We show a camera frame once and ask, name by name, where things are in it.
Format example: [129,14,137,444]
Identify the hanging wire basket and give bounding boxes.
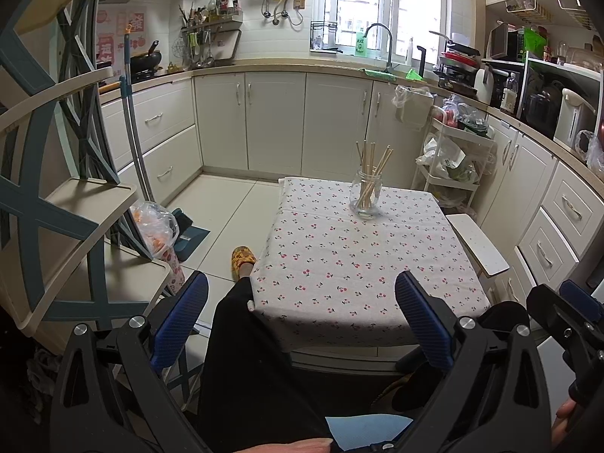
[505,0,595,34]

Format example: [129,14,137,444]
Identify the hanging clear plastic bag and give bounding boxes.
[393,85,435,130]

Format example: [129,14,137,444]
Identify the stack of pans and dishes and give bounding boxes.
[429,31,482,95]

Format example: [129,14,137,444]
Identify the wall spice rack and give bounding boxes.
[178,0,243,69]

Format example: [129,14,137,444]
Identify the green plastic bag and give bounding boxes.
[524,27,548,52]

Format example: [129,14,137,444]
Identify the blue cloth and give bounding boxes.
[325,413,413,451]

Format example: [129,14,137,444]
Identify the bunch of wooden chopsticks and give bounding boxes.
[355,140,394,211]

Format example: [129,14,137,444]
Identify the cherry print tablecloth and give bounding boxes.
[248,177,492,352]

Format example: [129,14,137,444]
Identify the clear bags of food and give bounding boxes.
[431,97,494,137]

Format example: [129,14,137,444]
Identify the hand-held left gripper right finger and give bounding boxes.
[394,271,553,453]

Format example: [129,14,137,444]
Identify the white counter shelf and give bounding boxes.
[481,54,604,86]

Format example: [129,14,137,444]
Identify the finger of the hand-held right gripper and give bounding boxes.
[526,284,604,364]
[560,280,604,326]

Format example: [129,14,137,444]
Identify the white jug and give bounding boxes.
[473,67,494,105]

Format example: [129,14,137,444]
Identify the pink wall poster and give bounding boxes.
[97,2,147,64]

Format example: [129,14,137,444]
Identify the clear glass jar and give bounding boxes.
[349,168,382,218]

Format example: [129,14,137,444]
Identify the black wok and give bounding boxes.
[129,40,163,74]

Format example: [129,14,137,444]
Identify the beige and teal shelf unit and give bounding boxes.
[0,0,173,354]

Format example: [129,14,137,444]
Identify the person's black trousers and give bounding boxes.
[196,276,532,453]

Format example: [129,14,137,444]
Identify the white stool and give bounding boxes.
[446,214,510,277]

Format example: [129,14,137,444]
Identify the microwave oven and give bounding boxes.
[488,21,524,62]

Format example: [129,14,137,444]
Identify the cream kitchen cabinets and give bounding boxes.
[99,59,604,303]

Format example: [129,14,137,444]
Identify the person's left hand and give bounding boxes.
[255,436,333,453]

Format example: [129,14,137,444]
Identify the metal kitchen faucet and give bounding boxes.
[363,23,394,71]

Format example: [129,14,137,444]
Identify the clear oil bottle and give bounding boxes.
[501,73,520,113]

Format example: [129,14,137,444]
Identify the person's right hand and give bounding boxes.
[550,399,583,442]

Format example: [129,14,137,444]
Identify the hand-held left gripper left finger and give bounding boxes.
[49,271,211,453]

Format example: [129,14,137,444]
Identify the black air fryer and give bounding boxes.
[521,82,564,137]

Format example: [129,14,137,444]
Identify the white trolley cart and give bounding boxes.
[413,113,496,208]

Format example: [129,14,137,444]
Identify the white thermo pot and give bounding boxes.
[553,88,596,149]

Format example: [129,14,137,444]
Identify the yellow slipper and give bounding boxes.
[230,245,258,281]

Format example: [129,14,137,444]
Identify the cherry print trash bin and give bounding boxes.
[160,245,185,296]

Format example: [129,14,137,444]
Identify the white plastic bag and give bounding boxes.
[418,134,465,180]

